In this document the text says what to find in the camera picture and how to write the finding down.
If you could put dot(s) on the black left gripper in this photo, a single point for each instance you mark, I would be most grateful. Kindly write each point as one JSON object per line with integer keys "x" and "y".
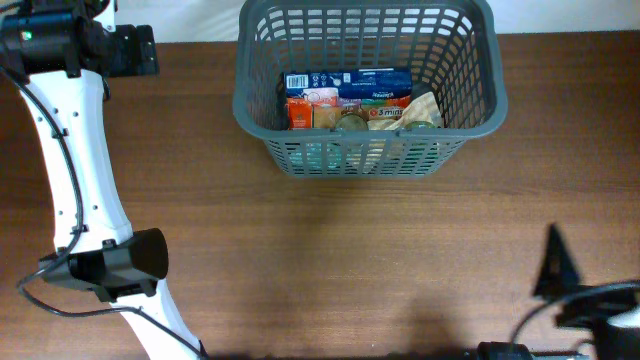
{"x": 136, "y": 63}

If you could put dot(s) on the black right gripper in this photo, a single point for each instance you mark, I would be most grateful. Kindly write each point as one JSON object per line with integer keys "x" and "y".
{"x": 558, "y": 265}

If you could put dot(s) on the orange spaghetti packet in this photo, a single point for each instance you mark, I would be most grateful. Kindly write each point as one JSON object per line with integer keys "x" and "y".
{"x": 304, "y": 114}

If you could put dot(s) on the green lid glass jar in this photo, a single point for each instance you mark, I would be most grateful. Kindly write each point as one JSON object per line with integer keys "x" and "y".
{"x": 418, "y": 151}

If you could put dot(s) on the teal white snack packet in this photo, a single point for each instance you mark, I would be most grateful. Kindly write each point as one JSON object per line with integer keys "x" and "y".
{"x": 314, "y": 157}

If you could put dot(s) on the beige paper pouch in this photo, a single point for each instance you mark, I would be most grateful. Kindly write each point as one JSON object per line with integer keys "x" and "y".
{"x": 386, "y": 156}

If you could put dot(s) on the silver tin can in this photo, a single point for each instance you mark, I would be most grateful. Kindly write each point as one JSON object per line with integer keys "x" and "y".
{"x": 352, "y": 122}

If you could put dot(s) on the grey plastic shopping basket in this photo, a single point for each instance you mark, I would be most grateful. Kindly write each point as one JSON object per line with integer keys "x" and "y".
{"x": 449, "y": 47}

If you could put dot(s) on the blue cardboard food box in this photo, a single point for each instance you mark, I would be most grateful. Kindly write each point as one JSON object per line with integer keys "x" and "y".
{"x": 322, "y": 86}

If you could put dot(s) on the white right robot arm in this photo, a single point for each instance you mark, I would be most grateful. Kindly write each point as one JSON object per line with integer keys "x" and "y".
{"x": 615, "y": 339}

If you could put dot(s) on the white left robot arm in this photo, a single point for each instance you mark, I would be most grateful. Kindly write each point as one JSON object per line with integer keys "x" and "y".
{"x": 61, "y": 55}

